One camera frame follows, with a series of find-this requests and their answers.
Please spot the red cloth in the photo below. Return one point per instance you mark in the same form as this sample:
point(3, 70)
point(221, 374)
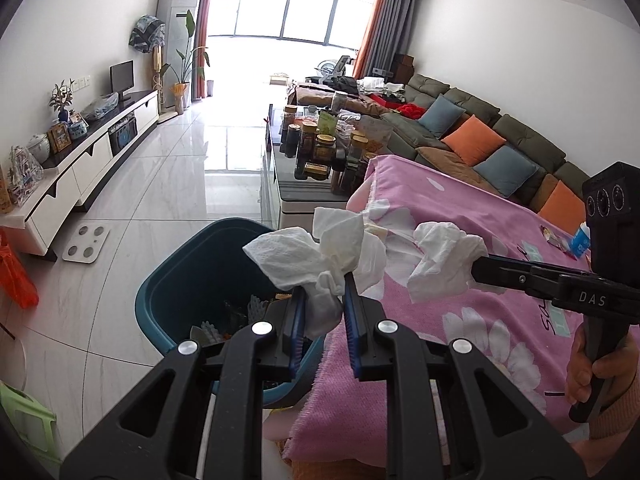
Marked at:
point(410, 111)

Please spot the tall leafy potted plant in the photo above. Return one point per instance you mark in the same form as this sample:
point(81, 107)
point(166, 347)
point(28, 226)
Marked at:
point(187, 60)

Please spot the dark blue plastic bin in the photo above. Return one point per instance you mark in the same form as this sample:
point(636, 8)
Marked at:
point(200, 260)

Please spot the group of food jars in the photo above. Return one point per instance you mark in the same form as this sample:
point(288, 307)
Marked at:
point(320, 150)

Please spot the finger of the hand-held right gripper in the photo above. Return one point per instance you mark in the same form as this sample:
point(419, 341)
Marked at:
point(550, 270)
point(510, 280)

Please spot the red snack packet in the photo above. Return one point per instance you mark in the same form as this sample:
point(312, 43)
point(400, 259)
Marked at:
point(556, 240)

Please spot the white wall sockets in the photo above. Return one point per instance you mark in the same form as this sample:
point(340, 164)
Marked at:
point(83, 81)

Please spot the brown cardboard box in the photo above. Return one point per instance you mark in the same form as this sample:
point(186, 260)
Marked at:
point(6, 190)

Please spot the person's right forearm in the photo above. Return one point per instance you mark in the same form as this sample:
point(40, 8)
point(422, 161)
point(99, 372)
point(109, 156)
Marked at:
point(620, 415)

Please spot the white ceramic jar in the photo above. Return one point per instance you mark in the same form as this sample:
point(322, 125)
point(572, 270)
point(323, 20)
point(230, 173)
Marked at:
point(38, 149)

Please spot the picture frame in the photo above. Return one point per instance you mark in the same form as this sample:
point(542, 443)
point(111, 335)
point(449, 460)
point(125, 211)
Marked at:
point(60, 137)

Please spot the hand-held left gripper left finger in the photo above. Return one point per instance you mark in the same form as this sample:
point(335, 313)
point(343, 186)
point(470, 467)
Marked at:
point(299, 335)

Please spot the green plastic stool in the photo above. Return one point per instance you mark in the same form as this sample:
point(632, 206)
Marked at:
point(25, 415)

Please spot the brown ottoman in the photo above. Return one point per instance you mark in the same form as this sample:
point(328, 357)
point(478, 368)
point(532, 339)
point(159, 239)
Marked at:
point(310, 95)

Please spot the black monitor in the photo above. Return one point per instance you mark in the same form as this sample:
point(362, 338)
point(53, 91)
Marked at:
point(122, 77)

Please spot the white tissue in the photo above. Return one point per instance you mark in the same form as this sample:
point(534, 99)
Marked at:
point(445, 260)
point(320, 255)

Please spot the white standing air conditioner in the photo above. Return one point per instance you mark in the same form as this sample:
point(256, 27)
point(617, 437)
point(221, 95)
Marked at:
point(172, 25)

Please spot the person's right hand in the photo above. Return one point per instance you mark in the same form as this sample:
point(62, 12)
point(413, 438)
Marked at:
point(575, 375)

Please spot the glass coffee table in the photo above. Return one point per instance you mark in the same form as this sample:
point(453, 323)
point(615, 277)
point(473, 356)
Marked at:
point(295, 200)

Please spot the clear printed gift bag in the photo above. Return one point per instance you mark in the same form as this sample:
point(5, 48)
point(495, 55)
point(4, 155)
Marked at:
point(25, 177)

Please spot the plant in blue vase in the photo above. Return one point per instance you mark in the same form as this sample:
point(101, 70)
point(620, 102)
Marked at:
point(61, 97)

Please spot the brown speaker box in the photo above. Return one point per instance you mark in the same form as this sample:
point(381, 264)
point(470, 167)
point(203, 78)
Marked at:
point(402, 66)

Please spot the orange and grey curtain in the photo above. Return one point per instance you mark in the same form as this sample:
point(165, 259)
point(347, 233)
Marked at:
point(387, 25)
point(205, 20)

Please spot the small grey bin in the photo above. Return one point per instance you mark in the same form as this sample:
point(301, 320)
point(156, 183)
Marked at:
point(210, 88)

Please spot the white TV cabinet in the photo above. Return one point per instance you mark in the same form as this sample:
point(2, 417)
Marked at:
point(95, 160)

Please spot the large window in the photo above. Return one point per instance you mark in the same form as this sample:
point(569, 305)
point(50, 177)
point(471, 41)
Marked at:
point(260, 10)

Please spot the white bathroom scale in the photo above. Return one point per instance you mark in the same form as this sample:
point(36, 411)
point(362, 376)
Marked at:
point(87, 242)

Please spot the brown sofa seat mat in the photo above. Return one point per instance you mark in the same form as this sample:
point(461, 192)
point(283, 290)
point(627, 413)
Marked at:
point(450, 165)

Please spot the pink flowered blanket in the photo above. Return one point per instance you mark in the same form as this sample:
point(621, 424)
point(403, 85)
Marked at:
point(450, 350)

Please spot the black bag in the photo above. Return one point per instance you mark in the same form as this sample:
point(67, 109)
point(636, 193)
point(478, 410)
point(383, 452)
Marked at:
point(341, 84)

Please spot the orange plastic bag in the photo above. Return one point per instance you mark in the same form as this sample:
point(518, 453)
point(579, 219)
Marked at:
point(17, 275)

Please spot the pile of light clothes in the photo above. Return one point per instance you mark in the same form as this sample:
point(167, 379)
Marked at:
point(380, 86)

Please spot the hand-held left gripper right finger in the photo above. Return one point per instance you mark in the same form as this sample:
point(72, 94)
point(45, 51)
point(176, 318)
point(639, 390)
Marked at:
point(352, 335)

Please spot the green corner sofa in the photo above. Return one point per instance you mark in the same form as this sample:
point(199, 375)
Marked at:
point(520, 135)

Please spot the blue cup with white lid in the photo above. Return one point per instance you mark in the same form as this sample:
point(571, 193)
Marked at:
point(580, 242)

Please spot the clear plastic bag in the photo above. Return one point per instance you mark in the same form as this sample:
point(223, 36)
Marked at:
point(100, 105)

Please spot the orange cushion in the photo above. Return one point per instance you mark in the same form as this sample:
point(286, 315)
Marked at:
point(562, 207)
point(472, 140)

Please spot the grey-blue cushion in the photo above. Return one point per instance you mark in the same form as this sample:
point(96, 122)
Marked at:
point(505, 172)
point(440, 116)

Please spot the cloth covered standing fan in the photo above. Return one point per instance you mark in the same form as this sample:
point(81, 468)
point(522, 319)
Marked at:
point(146, 32)

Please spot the blue and white porcelain jar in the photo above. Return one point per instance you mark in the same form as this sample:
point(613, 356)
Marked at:
point(78, 129)

